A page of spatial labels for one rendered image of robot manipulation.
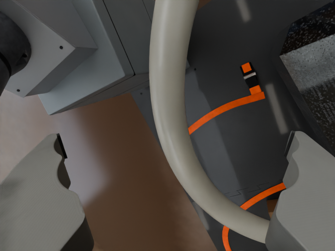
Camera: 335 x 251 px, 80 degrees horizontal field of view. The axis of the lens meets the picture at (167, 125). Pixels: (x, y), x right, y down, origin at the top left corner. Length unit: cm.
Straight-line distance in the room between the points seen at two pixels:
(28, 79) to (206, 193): 64
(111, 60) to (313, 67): 63
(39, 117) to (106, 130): 81
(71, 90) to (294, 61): 77
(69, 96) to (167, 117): 67
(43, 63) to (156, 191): 148
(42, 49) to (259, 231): 63
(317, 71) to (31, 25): 81
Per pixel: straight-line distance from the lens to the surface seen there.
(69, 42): 63
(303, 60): 80
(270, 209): 163
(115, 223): 243
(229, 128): 147
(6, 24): 62
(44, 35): 63
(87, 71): 74
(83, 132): 206
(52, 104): 89
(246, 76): 137
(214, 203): 25
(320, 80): 81
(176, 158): 20
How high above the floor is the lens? 141
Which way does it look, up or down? 63 degrees down
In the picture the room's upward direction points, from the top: 131 degrees counter-clockwise
